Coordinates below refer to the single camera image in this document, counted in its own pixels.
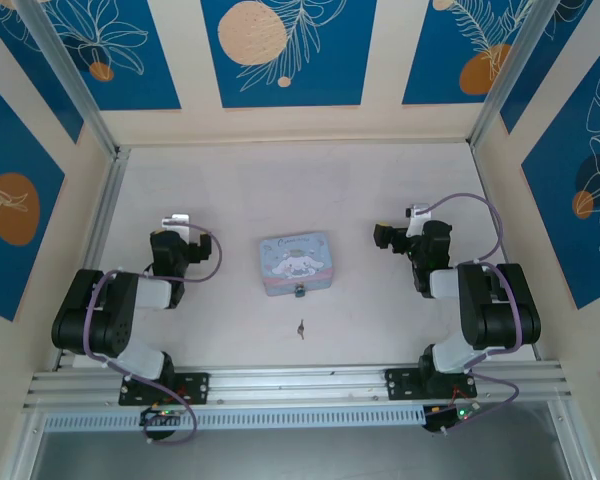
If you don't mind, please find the blue cartoon tin box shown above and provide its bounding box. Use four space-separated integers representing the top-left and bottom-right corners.
258 230 338 299

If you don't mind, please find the grey metal sheet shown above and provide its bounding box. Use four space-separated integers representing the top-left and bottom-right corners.
28 403 574 480

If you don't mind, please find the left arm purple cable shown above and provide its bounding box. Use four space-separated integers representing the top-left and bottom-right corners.
82 223 225 446

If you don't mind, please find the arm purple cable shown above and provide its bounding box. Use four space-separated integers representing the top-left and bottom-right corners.
82 223 225 446
413 192 526 436

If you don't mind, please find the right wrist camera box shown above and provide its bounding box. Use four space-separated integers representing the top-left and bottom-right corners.
404 202 432 238

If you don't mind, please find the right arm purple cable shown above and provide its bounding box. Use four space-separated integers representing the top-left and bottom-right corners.
413 192 526 436

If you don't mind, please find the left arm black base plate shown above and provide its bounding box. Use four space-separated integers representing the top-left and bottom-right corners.
118 371 212 407

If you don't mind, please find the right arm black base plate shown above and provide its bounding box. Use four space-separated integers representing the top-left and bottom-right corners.
384 367 479 402

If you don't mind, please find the aluminium cross rail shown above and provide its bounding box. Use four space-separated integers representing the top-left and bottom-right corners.
21 360 577 414

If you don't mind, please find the slotted grey cable duct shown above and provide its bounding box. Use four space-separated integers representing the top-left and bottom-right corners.
43 409 427 432

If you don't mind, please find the aluminium frame post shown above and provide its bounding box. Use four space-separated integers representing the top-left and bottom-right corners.
15 0 120 157
468 0 557 150

